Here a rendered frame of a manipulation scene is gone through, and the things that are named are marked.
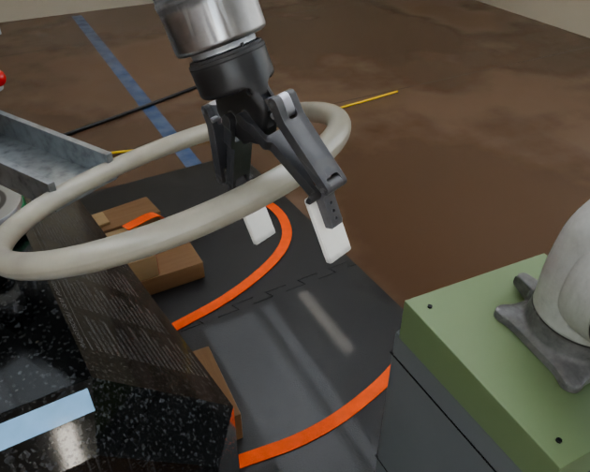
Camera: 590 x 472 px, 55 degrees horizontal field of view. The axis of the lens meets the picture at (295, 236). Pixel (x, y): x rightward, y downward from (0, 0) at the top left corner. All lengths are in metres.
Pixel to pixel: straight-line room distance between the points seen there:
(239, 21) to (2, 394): 0.73
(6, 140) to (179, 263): 1.29
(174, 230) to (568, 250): 0.57
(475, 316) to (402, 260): 1.53
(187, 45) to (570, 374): 0.72
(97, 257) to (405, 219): 2.31
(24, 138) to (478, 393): 0.89
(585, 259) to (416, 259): 1.72
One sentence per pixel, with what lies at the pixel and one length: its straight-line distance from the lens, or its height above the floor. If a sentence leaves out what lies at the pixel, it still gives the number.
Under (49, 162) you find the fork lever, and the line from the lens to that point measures 1.09.
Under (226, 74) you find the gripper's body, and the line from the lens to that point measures 0.53.
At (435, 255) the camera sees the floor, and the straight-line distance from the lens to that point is 2.59.
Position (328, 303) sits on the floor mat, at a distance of 2.26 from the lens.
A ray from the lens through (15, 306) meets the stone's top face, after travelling 1.19.
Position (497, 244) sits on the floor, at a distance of 2.74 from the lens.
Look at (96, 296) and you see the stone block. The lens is 1.28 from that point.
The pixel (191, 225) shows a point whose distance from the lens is 0.54.
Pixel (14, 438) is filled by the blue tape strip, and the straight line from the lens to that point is 1.02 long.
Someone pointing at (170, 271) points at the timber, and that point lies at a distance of 2.33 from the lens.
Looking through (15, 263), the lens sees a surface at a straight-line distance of 0.65.
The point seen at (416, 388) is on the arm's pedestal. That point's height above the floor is 0.72.
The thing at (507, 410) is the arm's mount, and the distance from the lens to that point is 0.90.
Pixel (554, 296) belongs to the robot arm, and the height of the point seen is 0.99.
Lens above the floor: 1.56
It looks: 36 degrees down
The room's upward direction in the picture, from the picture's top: straight up
